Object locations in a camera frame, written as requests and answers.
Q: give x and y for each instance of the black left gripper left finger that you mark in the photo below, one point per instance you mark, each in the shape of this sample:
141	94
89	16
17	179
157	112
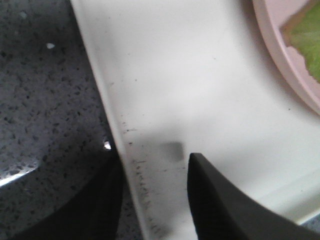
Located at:
75	196

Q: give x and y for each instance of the pink round plate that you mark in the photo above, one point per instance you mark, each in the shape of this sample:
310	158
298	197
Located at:
272	16

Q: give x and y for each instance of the green lettuce leaf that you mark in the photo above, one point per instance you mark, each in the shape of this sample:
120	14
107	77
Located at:
302	32

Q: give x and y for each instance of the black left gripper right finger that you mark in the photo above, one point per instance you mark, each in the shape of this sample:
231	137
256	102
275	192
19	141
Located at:
220	211

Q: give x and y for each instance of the cream bear serving tray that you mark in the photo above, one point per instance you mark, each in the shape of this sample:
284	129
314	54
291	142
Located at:
194	76

